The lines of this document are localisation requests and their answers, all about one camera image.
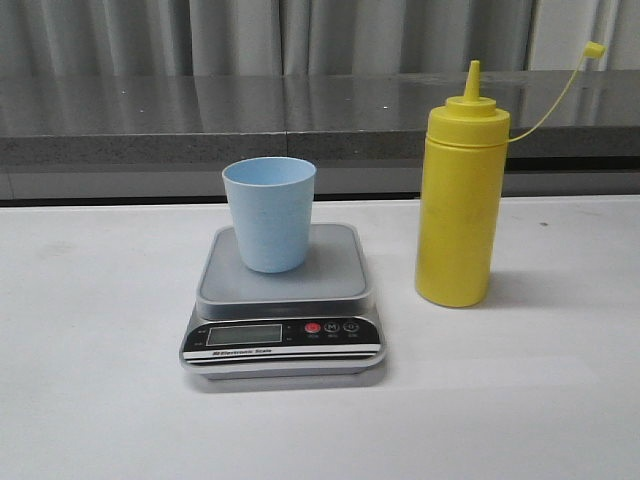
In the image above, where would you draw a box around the yellow squeeze bottle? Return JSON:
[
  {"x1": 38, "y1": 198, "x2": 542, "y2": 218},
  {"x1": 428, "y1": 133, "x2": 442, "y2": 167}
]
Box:
[{"x1": 414, "y1": 42, "x2": 607, "y2": 309}]

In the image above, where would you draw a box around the digital kitchen scale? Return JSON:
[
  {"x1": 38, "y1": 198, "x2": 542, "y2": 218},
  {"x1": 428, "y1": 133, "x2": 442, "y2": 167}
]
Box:
[{"x1": 179, "y1": 223, "x2": 387, "y2": 380}]

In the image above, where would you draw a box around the light blue plastic cup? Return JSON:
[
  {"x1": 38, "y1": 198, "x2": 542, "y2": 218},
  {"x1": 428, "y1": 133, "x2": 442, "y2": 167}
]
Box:
[{"x1": 222, "y1": 157, "x2": 316, "y2": 273}]

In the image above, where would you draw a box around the grey curtain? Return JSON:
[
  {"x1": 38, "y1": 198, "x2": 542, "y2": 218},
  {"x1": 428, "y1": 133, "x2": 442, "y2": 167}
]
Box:
[{"x1": 1, "y1": 1, "x2": 639, "y2": 78}]

